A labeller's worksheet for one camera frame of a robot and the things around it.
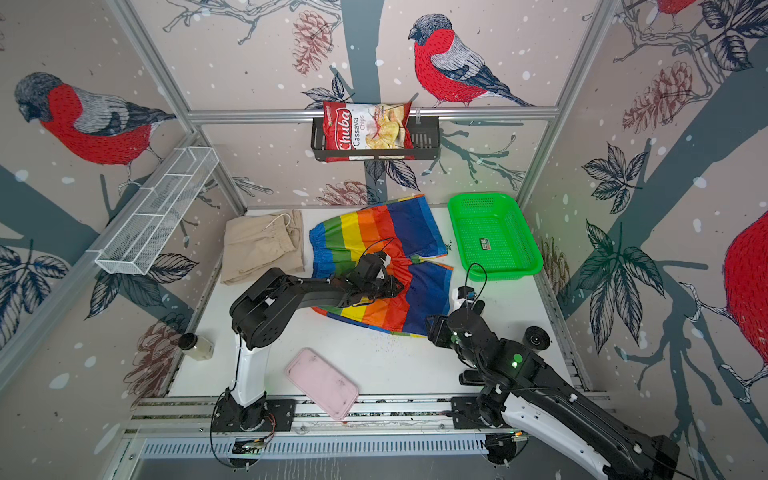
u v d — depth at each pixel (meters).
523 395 0.49
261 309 0.56
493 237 1.11
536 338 0.75
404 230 1.14
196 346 0.77
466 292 0.67
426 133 0.95
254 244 1.06
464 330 0.53
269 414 0.73
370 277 0.80
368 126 0.88
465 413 0.73
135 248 0.70
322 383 0.77
